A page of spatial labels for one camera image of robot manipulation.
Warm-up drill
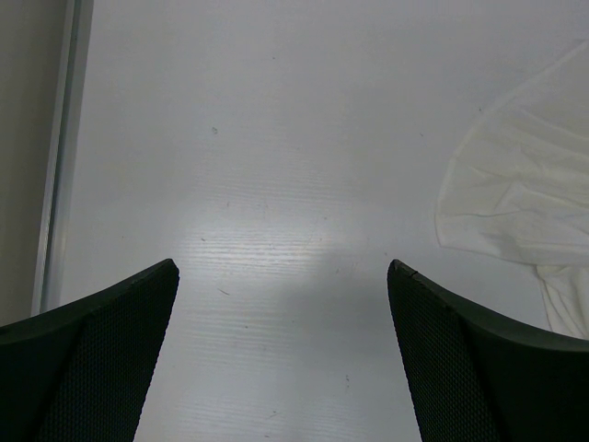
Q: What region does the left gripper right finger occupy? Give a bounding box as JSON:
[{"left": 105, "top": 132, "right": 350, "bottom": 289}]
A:
[{"left": 387, "top": 260, "right": 588, "bottom": 441}]

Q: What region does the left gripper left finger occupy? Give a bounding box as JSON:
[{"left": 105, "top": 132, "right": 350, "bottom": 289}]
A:
[{"left": 1, "top": 259, "right": 179, "bottom": 441}]

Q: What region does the white skirt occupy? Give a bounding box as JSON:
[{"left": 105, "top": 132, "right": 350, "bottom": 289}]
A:
[{"left": 434, "top": 42, "right": 588, "bottom": 339}]

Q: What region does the aluminium table edge rail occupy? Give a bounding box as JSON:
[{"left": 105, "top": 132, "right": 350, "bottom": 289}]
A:
[{"left": 31, "top": 0, "right": 94, "bottom": 316}]

